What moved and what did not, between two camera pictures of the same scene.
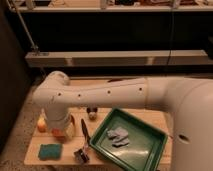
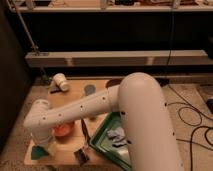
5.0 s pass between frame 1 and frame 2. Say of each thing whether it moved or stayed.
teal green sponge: moved
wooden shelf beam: stayed
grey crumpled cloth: stayed
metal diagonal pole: stayed
